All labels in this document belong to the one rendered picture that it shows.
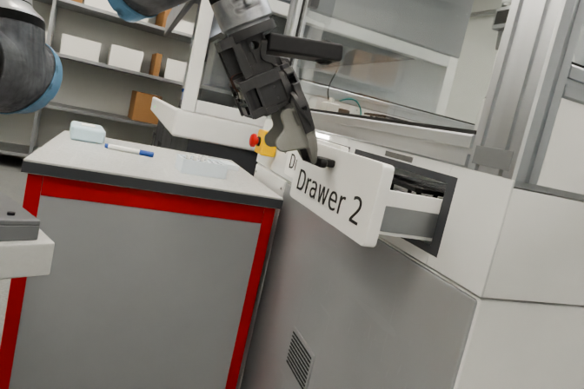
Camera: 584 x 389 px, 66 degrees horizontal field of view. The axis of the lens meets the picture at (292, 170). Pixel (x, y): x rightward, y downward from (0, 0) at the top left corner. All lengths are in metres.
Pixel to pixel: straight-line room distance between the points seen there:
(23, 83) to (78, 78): 4.38
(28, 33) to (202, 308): 0.75
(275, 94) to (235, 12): 0.12
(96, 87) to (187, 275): 4.08
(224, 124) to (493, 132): 1.31
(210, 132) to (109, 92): 3.40
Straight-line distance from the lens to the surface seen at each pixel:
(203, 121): 1.76
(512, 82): 0.61
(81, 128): 1.46
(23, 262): 0.58
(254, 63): 0.63
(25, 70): 0.71
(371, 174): 0.59
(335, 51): 0.67
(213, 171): 1.22
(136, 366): 1.25
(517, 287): 0.63
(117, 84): 5.11
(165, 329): 1.21
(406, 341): 0.70
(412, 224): 0.63
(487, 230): 0.59
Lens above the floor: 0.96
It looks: 6 degrees down
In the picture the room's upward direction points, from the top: 13 degrees clockwise
